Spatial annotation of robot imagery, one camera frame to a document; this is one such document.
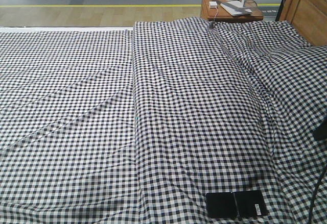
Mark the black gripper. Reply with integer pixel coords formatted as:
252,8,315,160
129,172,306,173
313,119,327,141

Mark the black foldable phone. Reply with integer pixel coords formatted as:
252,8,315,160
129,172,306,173
205,190,268,218

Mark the black white checkered blanket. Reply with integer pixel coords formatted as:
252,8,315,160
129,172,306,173
132,18,326,223

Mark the wooden headboard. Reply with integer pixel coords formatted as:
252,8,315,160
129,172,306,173
279,0,326,46

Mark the wooden nightstand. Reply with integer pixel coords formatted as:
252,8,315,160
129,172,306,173
200,0,264,22

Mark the white charger adapter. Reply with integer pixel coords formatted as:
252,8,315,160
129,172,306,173
208,1,218,9

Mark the black white checkered bedsheet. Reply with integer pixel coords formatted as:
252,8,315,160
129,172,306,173
1,30,141,223

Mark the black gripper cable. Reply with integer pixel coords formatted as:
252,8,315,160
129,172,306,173
307,169,327,224

